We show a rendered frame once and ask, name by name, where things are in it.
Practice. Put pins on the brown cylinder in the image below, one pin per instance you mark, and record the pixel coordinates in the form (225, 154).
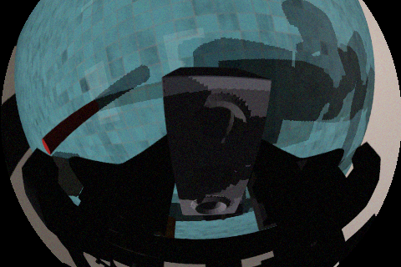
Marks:
(170, 227)

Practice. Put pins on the dark red peg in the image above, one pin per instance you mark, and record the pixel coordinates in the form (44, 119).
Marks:
(59, 133)

